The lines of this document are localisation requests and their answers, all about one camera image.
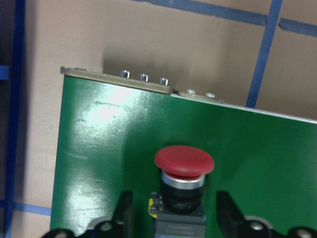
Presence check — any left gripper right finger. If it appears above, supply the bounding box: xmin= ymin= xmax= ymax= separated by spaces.
xmin=216 ymin=191 xmax=317 ymax=238

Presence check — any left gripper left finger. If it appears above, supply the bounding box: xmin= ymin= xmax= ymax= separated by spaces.
xmin=44 ymin=190 xmax=134 ymax=238

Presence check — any red push button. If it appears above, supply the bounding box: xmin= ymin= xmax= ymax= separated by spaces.
xmin=148 ymin=145 xmax=214 ymax=238

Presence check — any green conveyor belt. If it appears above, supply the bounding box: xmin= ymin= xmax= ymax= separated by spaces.
xmin=51 ymin=67 xmax=317 ymax=238

